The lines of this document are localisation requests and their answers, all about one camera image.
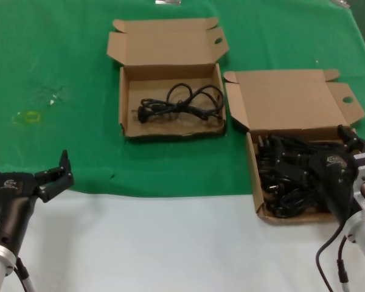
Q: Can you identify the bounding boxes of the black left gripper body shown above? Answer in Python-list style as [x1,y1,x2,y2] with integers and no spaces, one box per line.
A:
[0,172,40,253]

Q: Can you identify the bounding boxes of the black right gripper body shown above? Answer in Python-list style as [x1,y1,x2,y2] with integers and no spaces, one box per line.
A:
[308,150,358,224]

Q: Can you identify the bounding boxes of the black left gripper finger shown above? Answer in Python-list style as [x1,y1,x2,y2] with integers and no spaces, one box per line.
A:
[33,149,75,204]

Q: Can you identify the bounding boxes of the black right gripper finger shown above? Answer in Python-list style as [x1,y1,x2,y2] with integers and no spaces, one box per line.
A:
[337,124,365,153]
[275,151,316,183]

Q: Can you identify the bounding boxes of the black power cord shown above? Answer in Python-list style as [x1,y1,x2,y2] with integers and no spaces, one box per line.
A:
[130,83,224,124]

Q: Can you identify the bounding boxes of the open cardboard box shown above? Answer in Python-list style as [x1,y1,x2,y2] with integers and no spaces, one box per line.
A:
[223,69,365,226]

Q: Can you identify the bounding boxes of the open cardboard box torn rim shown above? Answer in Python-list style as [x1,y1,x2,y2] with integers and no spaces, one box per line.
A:
[106,17,230,139]

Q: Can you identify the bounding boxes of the green table cloth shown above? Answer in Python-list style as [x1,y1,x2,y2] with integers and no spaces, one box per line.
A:
[0,0,365,200]

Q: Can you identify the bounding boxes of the tangled black power cords pile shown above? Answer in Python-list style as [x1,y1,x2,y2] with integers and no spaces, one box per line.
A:
[257,133,353,219]

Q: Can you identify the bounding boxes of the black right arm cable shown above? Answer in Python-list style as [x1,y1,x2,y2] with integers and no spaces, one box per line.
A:
[315,220,349,292]

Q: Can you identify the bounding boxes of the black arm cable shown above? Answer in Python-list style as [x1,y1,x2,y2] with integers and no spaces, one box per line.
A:
[13,257,36,292]
[315,220,349,292]

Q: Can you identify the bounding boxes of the black cable with connector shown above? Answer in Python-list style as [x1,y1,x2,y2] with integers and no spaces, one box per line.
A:
[335,237,350,292]

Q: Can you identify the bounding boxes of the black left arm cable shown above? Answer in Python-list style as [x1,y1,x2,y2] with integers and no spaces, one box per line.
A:
[13,257,36,292]

